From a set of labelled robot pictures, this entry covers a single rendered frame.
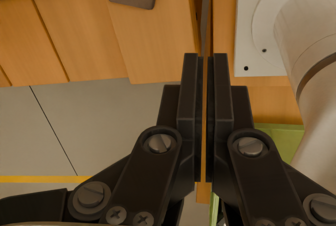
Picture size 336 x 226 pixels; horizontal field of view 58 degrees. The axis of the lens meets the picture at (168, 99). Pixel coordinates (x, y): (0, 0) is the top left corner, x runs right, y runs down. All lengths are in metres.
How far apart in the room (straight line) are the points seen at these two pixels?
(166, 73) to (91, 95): 1.34
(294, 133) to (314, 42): 0.43
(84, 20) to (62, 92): 1.39
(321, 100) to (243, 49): 0.26
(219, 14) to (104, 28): 0.21
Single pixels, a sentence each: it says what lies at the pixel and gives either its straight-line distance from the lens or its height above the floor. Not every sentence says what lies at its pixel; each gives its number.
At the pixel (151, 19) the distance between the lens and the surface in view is 0.53.
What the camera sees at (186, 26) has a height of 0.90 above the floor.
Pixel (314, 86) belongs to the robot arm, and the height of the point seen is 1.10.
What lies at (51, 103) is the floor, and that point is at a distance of 2.06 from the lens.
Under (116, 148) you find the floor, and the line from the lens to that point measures 2.18.
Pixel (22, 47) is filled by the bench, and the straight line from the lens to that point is 0.68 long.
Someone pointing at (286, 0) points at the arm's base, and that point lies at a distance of 0.53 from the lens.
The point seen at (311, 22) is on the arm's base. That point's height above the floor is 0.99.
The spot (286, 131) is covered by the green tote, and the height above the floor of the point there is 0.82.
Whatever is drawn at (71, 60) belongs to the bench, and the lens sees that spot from 0.65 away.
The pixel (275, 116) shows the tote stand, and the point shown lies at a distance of 0.81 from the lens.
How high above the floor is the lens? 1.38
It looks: 50 degrees down
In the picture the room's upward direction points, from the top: 170 degrees counter-clockwise
